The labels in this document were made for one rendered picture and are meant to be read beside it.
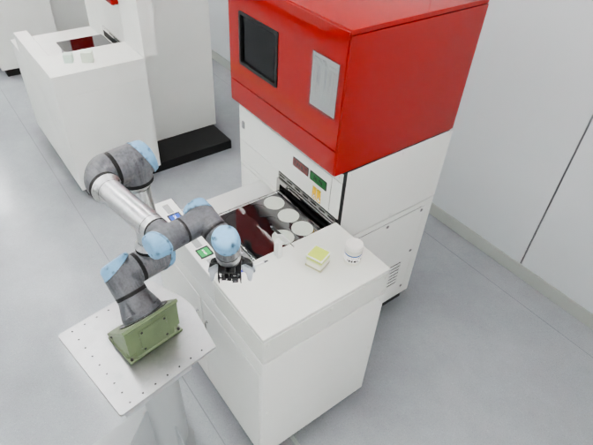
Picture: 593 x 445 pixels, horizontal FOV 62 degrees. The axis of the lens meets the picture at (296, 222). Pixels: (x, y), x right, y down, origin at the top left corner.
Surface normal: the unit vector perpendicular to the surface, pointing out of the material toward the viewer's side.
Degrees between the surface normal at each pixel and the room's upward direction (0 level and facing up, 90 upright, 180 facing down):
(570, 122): 90
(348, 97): 90
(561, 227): 90
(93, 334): 0
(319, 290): 0
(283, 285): 0
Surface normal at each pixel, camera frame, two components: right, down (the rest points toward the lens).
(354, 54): 0.59, 0.55
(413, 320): 0.05, -0.76
